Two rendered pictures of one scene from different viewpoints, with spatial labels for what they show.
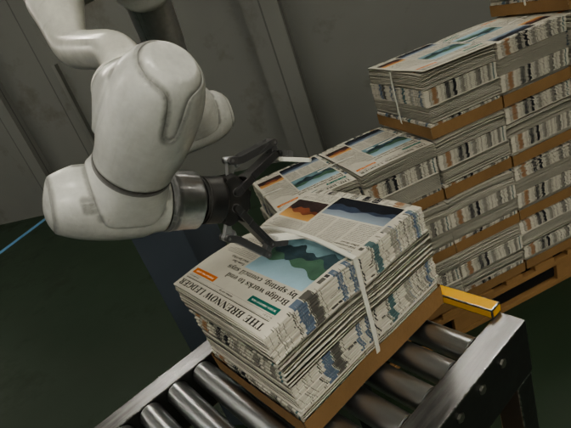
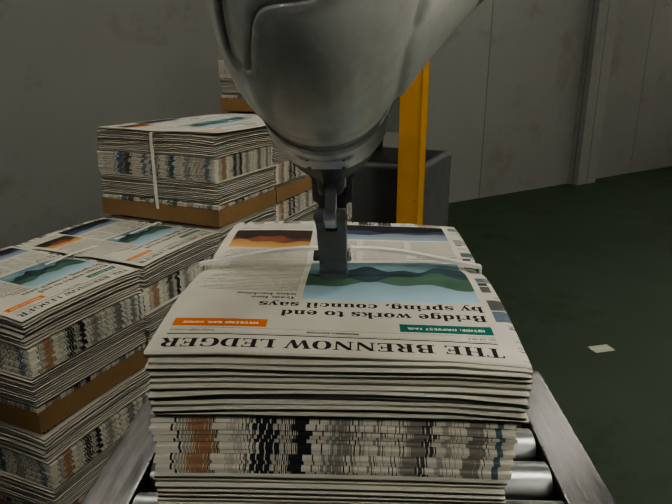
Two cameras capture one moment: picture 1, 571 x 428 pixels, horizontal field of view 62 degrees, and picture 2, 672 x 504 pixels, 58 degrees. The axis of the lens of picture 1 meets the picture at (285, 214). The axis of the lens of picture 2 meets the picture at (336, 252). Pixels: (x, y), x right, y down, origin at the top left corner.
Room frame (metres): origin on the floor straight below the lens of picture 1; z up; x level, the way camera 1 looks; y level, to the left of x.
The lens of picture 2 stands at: (0.44, 0.49, 1.23)
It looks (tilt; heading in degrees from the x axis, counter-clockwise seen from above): 18 degrees down; 304
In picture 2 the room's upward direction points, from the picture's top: straight up
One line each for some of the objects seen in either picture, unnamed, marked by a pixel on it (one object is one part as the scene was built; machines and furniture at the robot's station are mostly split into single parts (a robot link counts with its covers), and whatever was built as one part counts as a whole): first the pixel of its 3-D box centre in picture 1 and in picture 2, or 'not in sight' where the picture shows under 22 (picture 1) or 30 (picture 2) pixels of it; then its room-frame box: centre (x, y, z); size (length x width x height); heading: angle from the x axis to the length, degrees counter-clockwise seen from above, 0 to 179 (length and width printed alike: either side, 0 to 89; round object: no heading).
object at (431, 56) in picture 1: (426, 56); (189, 125); (1.68, -0.66, 1.06); 0.37 x 0.29 x 0.01; 10
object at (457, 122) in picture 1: (435, 111); (191, 200); (1.69, -0.66, 0.86); 0.38 x 0.29 x 0.04; 10
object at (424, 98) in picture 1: (431, 88); (189, 169); (1.69, -0.66, 0.95); 0.38 x 0.29 x 0.23; 10
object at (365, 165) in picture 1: (426, 227); (172, 365); (1.66, -0.52, 0.42); 1.17 x 0.39 x 0.83; 100
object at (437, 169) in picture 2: not in sight; (366, 233); (1.94, -2.02, 0.40); 0.70 x 0.55 x 0.80; 10
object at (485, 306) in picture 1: (400, 279); not in sight; (0.85, -0.18, 0.81); 0.43 x 0.03 x 0.02; 32
